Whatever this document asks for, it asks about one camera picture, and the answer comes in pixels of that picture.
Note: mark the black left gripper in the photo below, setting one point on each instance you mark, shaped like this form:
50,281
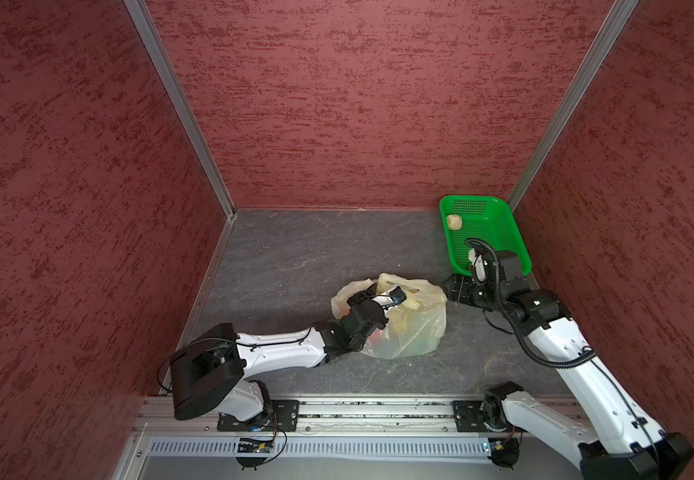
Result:
369,292

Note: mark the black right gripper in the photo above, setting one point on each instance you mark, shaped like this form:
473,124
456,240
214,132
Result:
459,283

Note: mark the translucent yellow plastic bag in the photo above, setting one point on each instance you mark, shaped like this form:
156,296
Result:
415,327

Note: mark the green plastic basket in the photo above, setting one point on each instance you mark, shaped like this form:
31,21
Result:
486,218

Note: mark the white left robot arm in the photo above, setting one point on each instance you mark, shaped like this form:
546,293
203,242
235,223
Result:
217,371

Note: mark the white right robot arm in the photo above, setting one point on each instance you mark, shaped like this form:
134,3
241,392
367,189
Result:
622,440

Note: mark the beige round fruit in basket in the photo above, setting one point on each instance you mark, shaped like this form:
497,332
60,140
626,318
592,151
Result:
454,222

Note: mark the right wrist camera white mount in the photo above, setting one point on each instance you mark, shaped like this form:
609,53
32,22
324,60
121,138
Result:
477,265

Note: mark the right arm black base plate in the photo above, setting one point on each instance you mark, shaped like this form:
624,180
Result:
469,416

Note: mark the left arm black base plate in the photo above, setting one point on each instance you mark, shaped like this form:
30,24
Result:
279,414

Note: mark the right controller board with wires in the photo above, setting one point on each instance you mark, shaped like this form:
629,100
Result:
505,452

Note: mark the controller board with wires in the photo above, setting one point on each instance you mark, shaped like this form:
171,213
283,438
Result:
505,452
254,447

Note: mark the left controller board with wires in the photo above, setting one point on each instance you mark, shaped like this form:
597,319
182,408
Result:
254,447

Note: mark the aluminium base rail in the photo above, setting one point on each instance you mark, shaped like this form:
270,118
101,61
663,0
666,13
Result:
414,414

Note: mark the perforated cable duct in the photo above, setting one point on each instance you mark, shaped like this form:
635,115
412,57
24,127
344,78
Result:
393,448

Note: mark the aluminium corner post right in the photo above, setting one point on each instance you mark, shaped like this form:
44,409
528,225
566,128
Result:
606,37

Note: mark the aluminium corner post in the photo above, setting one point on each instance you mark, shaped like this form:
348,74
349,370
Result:
606,37
151,39

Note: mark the aluminium corner post left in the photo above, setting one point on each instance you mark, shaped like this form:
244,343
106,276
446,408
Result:
151,39

